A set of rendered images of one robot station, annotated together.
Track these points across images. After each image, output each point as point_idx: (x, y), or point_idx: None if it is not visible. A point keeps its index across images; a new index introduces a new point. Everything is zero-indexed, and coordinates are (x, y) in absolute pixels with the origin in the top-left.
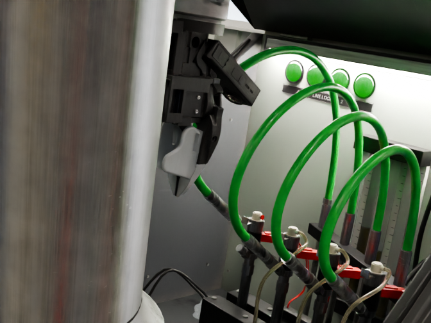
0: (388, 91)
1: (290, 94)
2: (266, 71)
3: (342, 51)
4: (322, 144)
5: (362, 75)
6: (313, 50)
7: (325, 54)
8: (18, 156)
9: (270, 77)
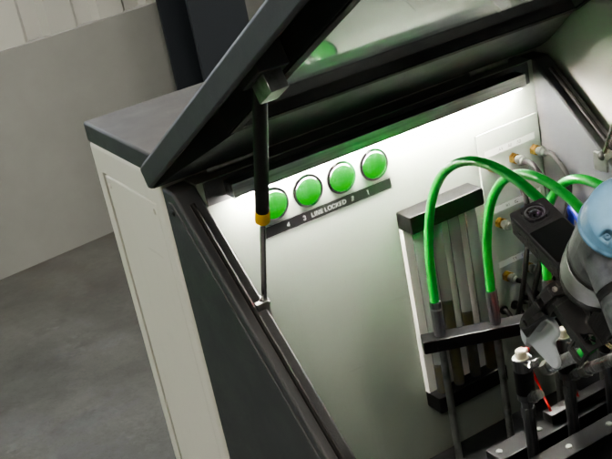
0: (401, 154)
1: (279, 234)
2: (225, 230)
3: (351, 141)
4: (347, 260)
5: (369, 154)
6: (311, 162)
7: (330, 157)
8: None
9: (237, 233)
